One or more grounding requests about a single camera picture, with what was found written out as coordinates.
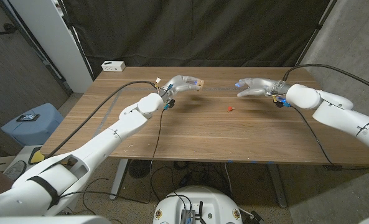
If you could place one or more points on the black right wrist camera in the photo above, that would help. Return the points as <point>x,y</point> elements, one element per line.
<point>279,103</point>

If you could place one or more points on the round black floor fan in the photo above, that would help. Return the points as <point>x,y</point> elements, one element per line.
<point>139,168</point>

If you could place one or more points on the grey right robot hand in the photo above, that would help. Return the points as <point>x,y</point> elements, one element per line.
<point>262,85</point>

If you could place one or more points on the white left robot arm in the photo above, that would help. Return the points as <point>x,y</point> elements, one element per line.
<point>109,137</point>

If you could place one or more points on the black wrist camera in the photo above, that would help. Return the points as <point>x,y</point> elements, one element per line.
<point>279,103</point>
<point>170,103</point>

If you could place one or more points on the grey table leg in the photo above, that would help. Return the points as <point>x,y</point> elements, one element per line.
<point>277,183</point>

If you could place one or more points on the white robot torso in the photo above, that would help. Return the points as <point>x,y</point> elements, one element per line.
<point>196,202</point>

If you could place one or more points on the white power outlet box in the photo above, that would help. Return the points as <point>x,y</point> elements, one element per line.
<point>113,66</point>

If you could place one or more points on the black backdrop stand pole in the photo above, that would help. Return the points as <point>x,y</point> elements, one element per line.
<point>317,30</point>
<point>76,40</point>

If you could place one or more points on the grey electronics module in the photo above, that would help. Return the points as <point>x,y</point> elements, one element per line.
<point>187,216</point>

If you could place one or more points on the white pillar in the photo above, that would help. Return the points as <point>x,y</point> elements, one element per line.
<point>53,46</point>

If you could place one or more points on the white table leg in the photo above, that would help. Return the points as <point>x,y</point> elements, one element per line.
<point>117,180</point>

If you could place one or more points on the black flat floor plate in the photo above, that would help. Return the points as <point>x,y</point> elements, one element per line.
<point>332,168</point>

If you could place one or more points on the small wooden block with holes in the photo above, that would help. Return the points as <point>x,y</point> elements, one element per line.
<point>200,83</point>

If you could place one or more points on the black wall rail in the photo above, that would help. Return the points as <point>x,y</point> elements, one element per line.
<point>35,46</point>

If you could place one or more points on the black backdrop curtain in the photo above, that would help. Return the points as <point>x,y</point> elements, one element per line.
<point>187,31</point>

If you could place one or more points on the blue padded stool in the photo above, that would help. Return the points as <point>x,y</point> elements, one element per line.
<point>31,130</point>

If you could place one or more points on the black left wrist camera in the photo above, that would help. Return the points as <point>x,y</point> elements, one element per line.
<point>170,103</point>

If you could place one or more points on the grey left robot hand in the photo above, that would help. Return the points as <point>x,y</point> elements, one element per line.
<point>181,84</point>

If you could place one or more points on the red-headed wooden screw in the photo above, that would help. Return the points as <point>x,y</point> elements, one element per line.
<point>230,108</point>

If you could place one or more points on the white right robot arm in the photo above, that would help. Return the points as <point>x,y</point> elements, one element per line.
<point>336,115</point>

